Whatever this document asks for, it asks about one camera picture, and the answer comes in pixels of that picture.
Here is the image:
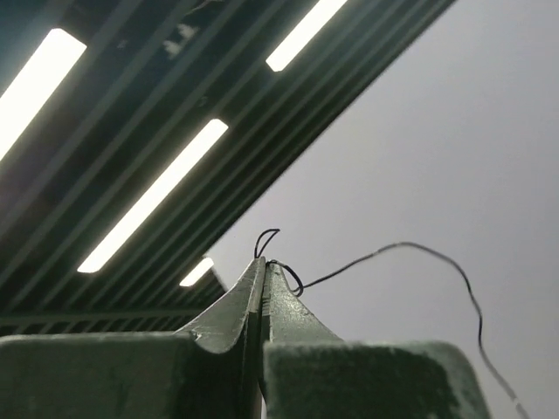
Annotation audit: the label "red brown cable bundle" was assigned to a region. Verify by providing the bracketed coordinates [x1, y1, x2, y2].
[252, 227, 534, 419]

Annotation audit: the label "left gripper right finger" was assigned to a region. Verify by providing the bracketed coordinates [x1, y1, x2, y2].
[263, 263, 491, 418]

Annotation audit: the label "ceiling light fixture strips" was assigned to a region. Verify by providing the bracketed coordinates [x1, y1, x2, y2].
[0, 0, 350, 289]

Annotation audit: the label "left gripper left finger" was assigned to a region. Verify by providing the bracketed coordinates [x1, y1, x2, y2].
[1, 258, 266, 418]

